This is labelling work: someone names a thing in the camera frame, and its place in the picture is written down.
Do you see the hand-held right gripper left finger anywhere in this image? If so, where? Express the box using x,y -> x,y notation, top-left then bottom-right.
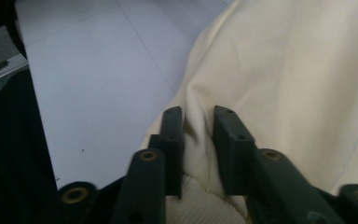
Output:
147,105 -> 186,199

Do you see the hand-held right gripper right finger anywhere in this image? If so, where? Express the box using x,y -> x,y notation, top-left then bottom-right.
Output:
213,105 -> 257,197

